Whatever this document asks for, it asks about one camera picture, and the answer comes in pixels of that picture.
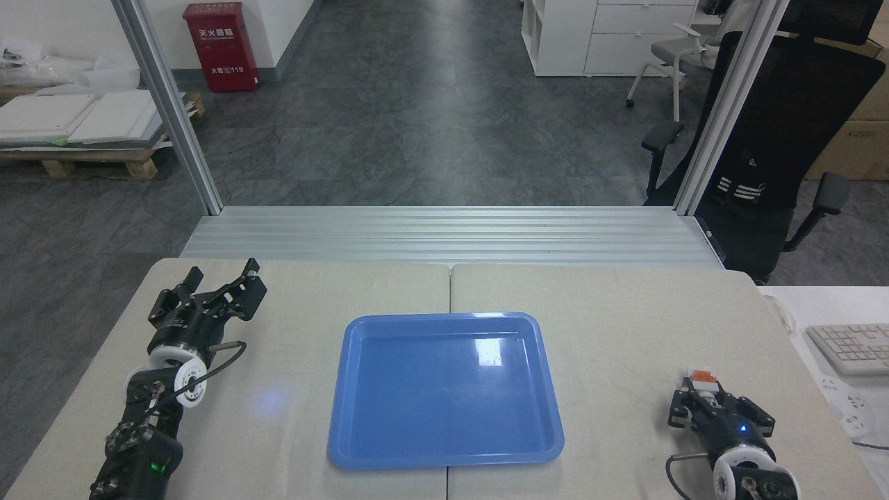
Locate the white keyboard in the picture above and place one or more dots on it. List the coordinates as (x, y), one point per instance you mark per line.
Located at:
(851, 347)

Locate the black office chair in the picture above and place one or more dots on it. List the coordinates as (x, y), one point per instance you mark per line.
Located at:
(785, 125)

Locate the red fire extinguisher box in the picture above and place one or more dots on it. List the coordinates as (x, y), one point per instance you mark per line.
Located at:
(222, 48)

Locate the white flat boards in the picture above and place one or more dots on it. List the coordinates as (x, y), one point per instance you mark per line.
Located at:
(76, 114)

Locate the silver aluminium rail platform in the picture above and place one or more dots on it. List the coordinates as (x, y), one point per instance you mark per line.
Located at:
(451, 236)

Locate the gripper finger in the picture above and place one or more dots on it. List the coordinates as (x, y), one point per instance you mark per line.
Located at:
(684, 410)
(753, 411)
(173, 302)
(243, 298)

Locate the white office chair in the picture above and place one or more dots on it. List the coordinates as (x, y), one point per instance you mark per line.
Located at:
(677, 52)

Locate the white power strip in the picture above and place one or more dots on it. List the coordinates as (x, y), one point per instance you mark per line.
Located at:
(849, 406)

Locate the silver aluminium post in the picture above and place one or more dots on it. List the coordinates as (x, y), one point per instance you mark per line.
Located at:
(173, 118)
(729, 104)

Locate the wooden pallet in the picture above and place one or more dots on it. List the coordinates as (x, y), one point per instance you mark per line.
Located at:
(83, 161)

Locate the blue plastic tray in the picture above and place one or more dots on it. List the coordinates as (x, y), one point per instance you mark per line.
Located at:
(444, 389)

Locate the clear plastic bags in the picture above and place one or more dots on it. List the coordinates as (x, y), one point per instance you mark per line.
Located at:
(48, 69)

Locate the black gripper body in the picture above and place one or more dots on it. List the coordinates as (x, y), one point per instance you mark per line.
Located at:
(191, 326)
(729, 430)

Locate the white cabinet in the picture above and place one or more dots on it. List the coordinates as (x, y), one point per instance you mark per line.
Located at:
(576, 35)

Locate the brown cardboard box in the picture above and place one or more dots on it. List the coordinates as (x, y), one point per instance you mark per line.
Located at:
(858, 132)

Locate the white switch part orange top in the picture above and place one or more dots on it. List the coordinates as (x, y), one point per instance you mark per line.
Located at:
(703, 380)

